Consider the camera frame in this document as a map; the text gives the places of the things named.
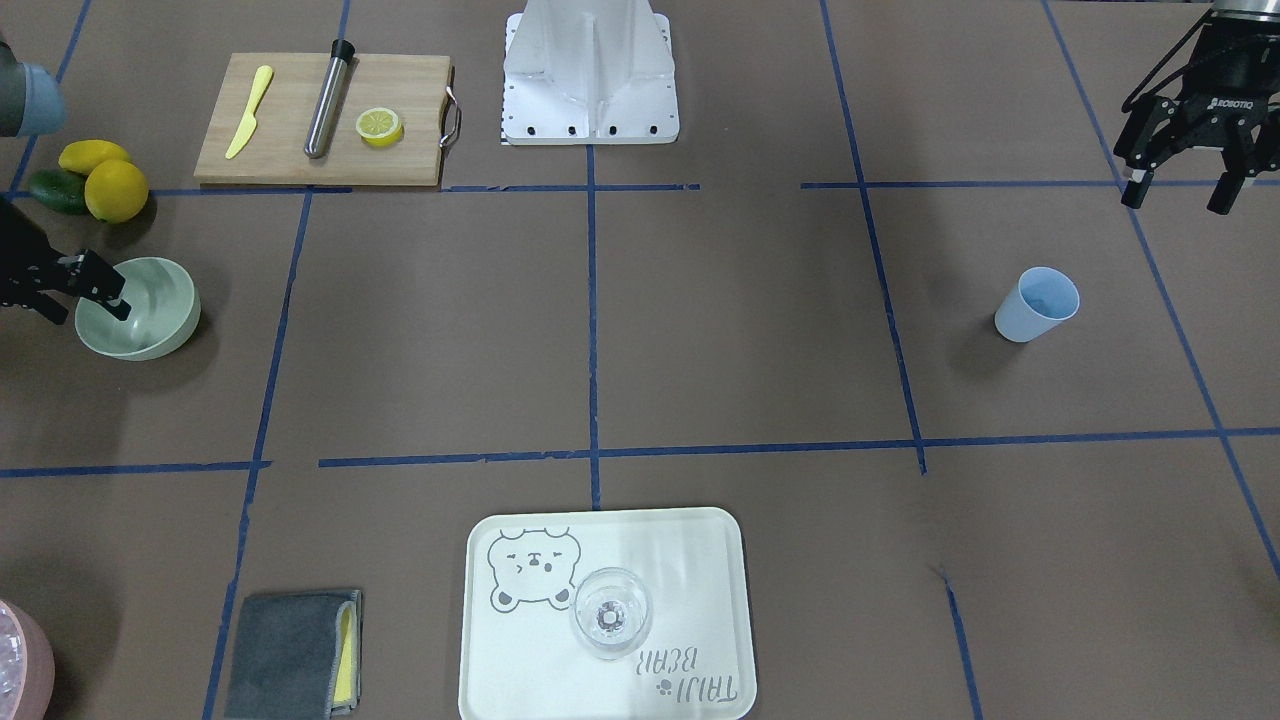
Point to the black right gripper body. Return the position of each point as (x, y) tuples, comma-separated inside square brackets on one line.
[(22, 262)]

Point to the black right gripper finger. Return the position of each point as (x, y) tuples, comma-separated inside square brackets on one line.
[(35, 300), (89, 277)]

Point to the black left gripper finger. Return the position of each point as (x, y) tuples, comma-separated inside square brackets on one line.
[(1244, 158), (1148, 139)]

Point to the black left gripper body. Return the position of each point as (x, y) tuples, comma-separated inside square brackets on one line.
[(1222, 104)]

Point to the light green bowl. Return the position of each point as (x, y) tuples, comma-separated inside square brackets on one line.
[(165, 308)]

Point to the light blue plastic cup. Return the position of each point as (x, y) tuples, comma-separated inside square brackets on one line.
[(1042, 298)]

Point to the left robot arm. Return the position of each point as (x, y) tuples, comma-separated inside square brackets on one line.
[(1225, 24)]

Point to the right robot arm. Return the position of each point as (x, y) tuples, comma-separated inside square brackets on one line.
[(31, 105)]

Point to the clear ice cubes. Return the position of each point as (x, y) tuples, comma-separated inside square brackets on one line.
[(13, 656)]

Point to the pink bowl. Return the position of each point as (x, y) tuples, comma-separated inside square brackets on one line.
[(32, 701)]

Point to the green lime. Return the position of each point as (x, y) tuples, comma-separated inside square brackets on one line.
[(59, 190)]

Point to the yellow lemon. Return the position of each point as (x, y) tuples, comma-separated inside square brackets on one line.
[(84, 156), (116, 191)]

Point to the wooden cutting board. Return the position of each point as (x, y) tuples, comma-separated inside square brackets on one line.
[(415, 86)]

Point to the yellow plastic knife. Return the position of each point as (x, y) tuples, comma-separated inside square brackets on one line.
[(248, 122)]

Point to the half lemon slice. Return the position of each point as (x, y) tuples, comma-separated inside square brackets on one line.
[(379, 127)]

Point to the steel muddler with black cap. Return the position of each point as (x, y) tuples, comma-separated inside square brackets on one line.
[(327, 107)]

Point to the grey folded cloth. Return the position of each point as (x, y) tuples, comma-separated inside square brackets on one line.
[(297, 655)]

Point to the cream bear serving tray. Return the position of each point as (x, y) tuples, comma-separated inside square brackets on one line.
[(520, 658)]

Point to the clear wine glass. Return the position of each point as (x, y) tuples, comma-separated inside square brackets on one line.
[(612, 613)]

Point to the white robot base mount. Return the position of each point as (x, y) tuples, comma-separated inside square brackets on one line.
[(589, 73)]

